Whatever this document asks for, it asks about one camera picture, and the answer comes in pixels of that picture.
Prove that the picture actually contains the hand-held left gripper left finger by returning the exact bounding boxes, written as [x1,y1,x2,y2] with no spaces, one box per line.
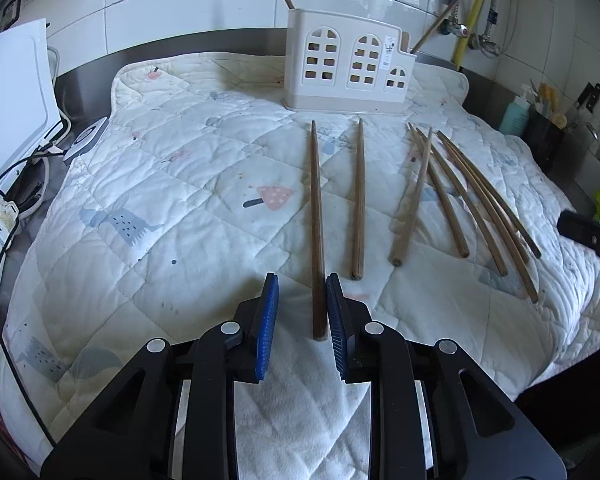
[40,272,280,480]

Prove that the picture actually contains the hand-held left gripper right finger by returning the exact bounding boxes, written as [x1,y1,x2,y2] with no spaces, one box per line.
[325,272,566,480]

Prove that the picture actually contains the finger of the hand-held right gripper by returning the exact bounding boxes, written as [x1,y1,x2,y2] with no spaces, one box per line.
[556,209,600,277]

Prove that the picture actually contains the group of wooden chopsticks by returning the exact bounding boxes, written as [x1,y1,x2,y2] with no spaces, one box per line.
[435,132,540,304]

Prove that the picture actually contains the dark brown wooden chopstick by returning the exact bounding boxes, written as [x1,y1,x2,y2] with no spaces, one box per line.
[349,118,366,281]
[310,120,329,342]

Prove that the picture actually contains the white house-shaped chopstick holder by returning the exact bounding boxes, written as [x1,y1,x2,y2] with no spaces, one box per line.
[281,8,417,114]

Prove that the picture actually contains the black utensil container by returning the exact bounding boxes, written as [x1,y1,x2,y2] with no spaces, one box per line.
[523,109,569,172]

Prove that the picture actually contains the teal plastic bottle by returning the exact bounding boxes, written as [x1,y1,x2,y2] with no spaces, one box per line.
[499,93,531,136]

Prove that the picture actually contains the white quilted printed mat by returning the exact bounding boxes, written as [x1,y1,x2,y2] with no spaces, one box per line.
[0,51,600,467]

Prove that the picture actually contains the metal pipe valve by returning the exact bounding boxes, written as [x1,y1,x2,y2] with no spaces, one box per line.
[442,16,474,39]
[472,30,502,59]

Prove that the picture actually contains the small white grey device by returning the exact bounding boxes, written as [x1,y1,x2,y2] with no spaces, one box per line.
[62,116,111,164]

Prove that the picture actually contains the white cutting board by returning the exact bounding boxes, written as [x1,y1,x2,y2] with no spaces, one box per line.
[0,17,64,197]

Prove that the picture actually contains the black-handled kitchen knife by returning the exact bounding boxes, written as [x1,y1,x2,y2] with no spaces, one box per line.
[577,82,600,114]

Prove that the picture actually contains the yellow gas hose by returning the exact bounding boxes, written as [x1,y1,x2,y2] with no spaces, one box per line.
[452,0,499,69]

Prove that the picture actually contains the white cable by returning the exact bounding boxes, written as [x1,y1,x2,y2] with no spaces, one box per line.
[30,46,75,157]

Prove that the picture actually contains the black wall outlet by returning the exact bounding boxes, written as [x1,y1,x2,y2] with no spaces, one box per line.
[0,0,24,32]

